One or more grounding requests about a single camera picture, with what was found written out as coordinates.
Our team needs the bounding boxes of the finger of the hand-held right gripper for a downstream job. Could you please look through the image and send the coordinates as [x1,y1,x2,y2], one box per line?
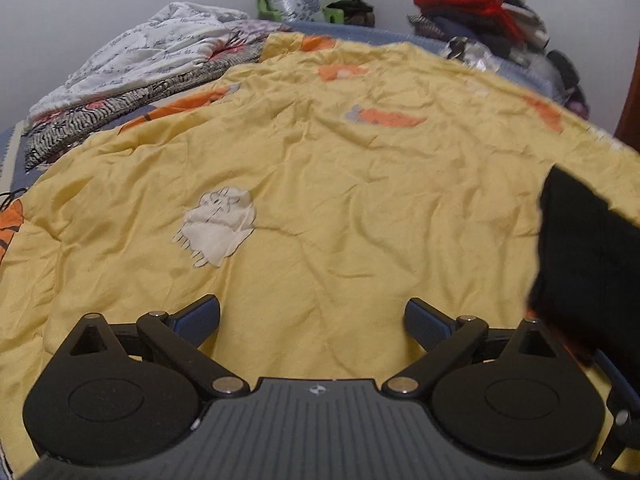
[592,349,640,477]

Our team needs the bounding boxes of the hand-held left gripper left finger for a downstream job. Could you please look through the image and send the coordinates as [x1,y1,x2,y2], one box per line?
[64,293,252,401]

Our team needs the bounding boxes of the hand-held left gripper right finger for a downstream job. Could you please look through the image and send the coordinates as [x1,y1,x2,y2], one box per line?
[381,297,563,398]

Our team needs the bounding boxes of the black pants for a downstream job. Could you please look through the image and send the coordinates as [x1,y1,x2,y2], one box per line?
[525,164,640,367]

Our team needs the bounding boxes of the yellow printed blanket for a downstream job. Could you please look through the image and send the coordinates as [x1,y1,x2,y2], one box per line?
[0,31,640,477]

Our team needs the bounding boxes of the brown wooden door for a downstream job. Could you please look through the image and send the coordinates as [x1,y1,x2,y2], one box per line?
[614,57,640,153]

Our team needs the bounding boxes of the grey plastic bag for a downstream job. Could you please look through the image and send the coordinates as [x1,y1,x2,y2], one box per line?
[522,52,568,103]

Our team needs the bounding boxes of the white patterned quilt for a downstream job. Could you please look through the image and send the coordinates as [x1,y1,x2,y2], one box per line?
[22,1,293,172]

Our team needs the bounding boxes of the dark bag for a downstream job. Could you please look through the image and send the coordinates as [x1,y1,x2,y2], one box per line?
[326,0,377,29]

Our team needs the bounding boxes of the pile of folded clothes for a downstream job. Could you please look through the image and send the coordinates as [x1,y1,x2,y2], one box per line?
[406,0,592,120]

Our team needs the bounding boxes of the black cable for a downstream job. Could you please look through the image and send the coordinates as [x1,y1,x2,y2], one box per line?
[0,186,28,212]

